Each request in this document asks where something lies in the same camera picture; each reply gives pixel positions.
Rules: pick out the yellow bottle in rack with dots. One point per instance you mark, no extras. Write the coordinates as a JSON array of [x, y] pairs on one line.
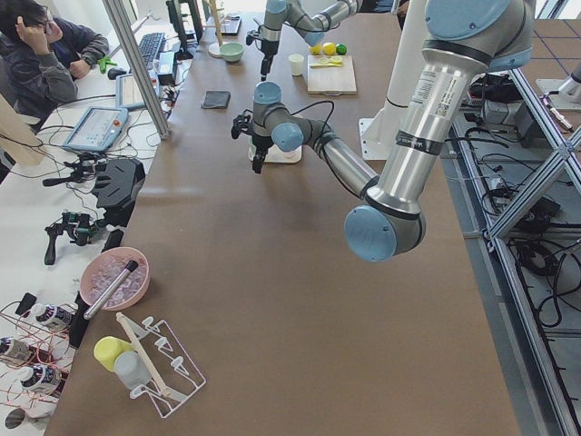
[[108, 349]]

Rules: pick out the black keyboard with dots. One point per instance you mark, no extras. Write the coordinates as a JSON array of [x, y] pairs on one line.
[[150, 46]]

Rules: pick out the folded grey cloth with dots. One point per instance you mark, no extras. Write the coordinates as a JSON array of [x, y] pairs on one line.
[[214, 99]]

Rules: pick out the mint green bowl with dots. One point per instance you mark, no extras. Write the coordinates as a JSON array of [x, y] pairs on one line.
[[231, 52]]

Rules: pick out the green lime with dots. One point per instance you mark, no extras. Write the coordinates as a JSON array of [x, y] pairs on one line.
[[341, 49]]

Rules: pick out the seated person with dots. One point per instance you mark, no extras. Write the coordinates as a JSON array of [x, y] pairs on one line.
[[44, 56]]

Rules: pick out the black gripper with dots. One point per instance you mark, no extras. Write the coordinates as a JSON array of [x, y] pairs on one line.
[[261, 144], [266, 49]]

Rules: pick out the pale yellow cup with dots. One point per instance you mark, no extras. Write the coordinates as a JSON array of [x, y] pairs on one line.
[[296, 62]]

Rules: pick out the bamboo cutting board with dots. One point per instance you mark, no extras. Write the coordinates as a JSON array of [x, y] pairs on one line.
[[331, 81]]

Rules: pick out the steel rod in bowl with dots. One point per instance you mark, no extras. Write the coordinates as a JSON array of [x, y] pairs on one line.
[[111, 288]]

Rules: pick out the grey bottle in rack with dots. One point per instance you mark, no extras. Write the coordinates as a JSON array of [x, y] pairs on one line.
[[131, 370]]

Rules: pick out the wooden cup stand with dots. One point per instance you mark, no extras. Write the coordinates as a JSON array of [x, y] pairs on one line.
[[215, 48]]

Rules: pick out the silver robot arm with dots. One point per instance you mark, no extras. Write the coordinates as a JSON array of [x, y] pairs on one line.
[[311, 28], [460, 40]]

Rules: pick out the white dish rack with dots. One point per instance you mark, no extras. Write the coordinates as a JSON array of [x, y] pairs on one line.
[[175, 376]]

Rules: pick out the blue teach pendant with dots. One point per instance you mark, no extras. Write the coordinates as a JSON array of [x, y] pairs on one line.
[[97, 130], [127, 93]]

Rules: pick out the yellow plastic knife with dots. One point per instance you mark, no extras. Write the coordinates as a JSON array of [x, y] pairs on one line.
[[322, 65]]

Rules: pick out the upper whole yellow lemon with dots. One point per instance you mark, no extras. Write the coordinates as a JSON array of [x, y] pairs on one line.
[[329, 49]]

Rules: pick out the cream rabbit serving tray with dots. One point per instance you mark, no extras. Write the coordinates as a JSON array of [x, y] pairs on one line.
[[276, 155]]

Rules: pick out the pink mixing bowl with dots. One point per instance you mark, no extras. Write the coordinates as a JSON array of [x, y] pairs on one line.
[[101, 272]]

